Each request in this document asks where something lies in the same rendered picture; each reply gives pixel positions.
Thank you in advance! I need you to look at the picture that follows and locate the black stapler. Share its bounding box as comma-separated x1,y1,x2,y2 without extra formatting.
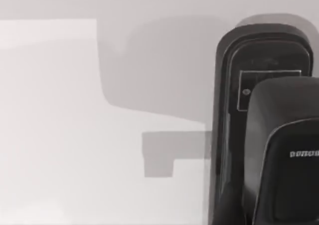
207,22,319,225

